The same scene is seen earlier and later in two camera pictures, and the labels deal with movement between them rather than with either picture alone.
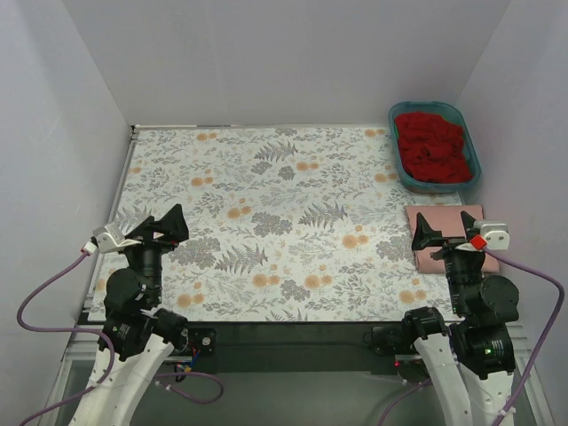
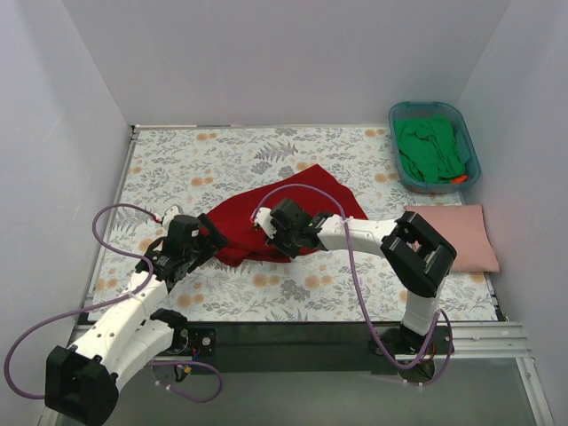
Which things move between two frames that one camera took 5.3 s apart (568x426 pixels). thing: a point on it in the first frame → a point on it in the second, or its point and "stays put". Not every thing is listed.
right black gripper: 450,244 → 279,235
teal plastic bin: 433,147 stays put
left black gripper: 151,240 → 202,240
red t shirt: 432,148 → 311,185
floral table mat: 285,224 stays put
